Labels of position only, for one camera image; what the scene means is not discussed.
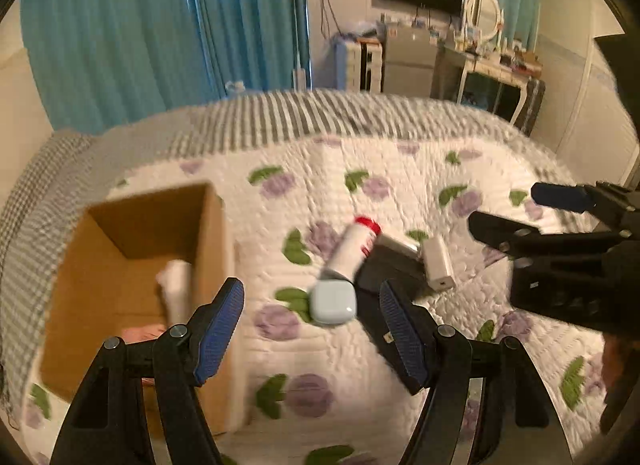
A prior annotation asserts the grey checked bed sheet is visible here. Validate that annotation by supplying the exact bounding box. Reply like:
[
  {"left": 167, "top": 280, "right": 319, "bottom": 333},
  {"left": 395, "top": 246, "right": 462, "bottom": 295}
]
[{"left": 1, "top": 89, "right": 574, "bottom": 419}]

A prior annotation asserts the white vanity table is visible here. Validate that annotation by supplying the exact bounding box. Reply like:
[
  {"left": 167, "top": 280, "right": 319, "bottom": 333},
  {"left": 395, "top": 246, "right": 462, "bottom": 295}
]
[{"left": 431, "top": 46, "right": 546, "bottom": 136}]

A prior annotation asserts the water jug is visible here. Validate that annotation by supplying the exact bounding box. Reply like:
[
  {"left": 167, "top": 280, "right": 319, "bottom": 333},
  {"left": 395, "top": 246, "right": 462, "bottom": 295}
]
[{"left": 224, "top": 81, "right": 246, "bottom": 99}]

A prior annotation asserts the silver mini fridge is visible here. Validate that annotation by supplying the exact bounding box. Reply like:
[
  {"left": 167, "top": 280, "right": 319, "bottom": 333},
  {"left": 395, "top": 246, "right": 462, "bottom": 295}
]
[{"left": 382, "top": 25, "right": 438, "bottom": 98}]

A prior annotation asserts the black rectangular box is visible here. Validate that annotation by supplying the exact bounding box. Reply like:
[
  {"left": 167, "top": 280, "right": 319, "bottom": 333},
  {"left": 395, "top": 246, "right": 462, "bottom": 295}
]
[{"left": 355, "top": 244, "right": 434, "bottom": 300}]

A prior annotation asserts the floral quilted white blanket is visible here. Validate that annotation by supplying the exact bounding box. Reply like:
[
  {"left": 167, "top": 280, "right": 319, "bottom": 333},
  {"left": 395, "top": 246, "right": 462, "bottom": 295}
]
[{"left": 19, "top": 132, "right": 616, "bottom": 465}]

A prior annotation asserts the cardboard box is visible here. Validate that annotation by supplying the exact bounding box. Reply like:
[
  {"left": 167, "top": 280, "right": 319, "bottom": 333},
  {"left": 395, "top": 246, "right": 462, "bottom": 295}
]
[{"left": 38, "top": 182, "right": 252, "bottom": 441}]

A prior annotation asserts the pink floral box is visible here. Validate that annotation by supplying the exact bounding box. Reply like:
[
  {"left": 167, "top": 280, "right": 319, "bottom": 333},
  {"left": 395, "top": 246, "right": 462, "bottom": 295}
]
[{"left": 122, "top": 324, "right": 166, "bottom": 387}]

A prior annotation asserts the black tube bottle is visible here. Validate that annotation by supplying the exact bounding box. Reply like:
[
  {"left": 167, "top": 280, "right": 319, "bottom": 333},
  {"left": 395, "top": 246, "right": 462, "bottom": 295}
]
[{"left": 356, "top": 289, "right": 409, "bottom": 379}]

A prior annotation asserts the oval vanity mirror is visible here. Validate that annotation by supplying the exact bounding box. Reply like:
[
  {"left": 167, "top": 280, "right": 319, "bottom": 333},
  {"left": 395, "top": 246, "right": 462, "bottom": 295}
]
[{"left": 462, "top": 0, "right": 504, "bottom": 45}]

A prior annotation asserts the light blue earbuds case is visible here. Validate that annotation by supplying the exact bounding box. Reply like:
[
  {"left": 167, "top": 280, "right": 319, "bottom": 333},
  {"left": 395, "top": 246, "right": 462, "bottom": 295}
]
[{"left": 309, "top": 280, "right": 357, "bottom": 325}]

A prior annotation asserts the white wardrobe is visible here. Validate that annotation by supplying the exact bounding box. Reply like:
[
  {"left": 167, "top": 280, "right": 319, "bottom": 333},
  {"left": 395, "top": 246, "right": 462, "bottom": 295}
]
[{"left": 530, "top": 0, "right": 639, "bottom": 185}]

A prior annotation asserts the blue curtain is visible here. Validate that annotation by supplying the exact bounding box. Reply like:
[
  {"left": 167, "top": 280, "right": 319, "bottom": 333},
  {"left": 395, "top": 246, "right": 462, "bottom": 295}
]
[{"left": 20, "top": 0, "right": 310, "bottom": 134}]

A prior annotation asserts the white power adapter cube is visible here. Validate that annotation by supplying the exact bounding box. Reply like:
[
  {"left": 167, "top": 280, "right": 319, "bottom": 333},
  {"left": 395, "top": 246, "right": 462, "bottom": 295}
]
[{"left": 420, "top": 235, "right": 456, "bottom": 292}]

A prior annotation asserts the white charger plug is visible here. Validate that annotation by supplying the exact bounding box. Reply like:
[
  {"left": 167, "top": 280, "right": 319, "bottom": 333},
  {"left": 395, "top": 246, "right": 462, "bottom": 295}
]
[{"left": 375, "top": 233, "right": 420, "bottom": 260}]

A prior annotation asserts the white bottle red cap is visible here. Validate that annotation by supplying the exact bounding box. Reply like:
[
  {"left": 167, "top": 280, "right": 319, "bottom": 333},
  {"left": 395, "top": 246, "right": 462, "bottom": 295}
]
[{"left": 321, "top": 216, "right": 381, "bottom": 282}]

